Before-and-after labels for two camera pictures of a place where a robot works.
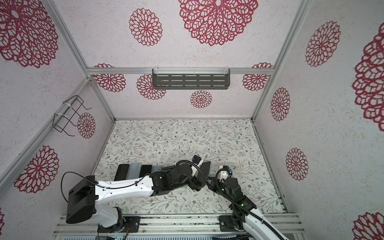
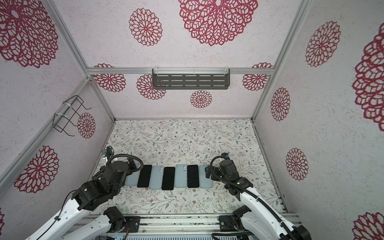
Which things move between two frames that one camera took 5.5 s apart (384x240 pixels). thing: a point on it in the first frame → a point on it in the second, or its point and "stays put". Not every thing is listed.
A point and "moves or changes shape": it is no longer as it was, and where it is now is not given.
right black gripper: (213, 186) → (215, 169)
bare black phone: (205, 167) moves or changes shape
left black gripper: (194, 185) → (131, 163)
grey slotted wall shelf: (191, 78) stays put
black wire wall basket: (68, 113) stays put
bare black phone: (145, 169) stays put
